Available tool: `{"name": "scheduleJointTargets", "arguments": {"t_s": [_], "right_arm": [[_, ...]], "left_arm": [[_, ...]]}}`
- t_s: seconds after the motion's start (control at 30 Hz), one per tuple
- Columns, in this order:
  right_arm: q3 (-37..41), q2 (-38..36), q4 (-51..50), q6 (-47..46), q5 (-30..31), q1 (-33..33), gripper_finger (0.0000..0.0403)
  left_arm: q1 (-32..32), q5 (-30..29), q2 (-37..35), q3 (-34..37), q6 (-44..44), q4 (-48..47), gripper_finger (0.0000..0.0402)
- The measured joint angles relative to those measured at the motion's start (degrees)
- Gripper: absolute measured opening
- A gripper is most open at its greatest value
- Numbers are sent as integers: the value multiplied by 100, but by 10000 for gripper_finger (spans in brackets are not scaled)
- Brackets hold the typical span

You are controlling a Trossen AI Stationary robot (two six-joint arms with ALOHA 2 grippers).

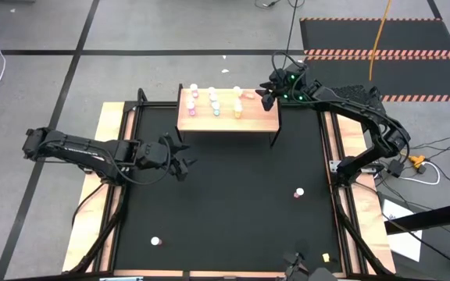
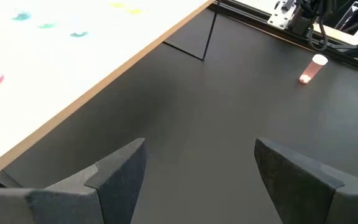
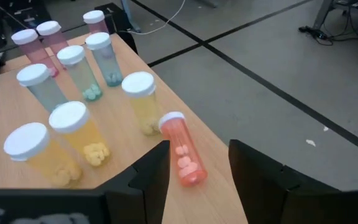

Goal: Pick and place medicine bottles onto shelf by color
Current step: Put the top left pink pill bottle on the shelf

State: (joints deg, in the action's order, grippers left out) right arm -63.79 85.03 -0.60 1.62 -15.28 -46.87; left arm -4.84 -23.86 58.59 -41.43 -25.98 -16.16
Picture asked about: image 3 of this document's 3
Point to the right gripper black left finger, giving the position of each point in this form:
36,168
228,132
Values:
145,193

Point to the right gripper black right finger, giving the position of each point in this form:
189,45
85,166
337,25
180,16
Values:
275,193

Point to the red-orange medicine bottle white cap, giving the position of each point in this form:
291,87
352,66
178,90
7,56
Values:
182,149

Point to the yellow medicine bottle white cap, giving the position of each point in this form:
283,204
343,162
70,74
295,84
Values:
26,141
138,84
68,116

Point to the teal medicine bottle white cap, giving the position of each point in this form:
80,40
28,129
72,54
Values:
33,74
71,55

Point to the pink medicine bottle white cap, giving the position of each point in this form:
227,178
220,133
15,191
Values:
93,17
25,36
48,28

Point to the wooden shelf black metal legs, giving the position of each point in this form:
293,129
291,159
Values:
117,140

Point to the grey desk leg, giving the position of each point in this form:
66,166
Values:
323,14

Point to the black equipment box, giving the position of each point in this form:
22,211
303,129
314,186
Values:
26,12

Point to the blue-grey post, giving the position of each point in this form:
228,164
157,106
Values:
129,12

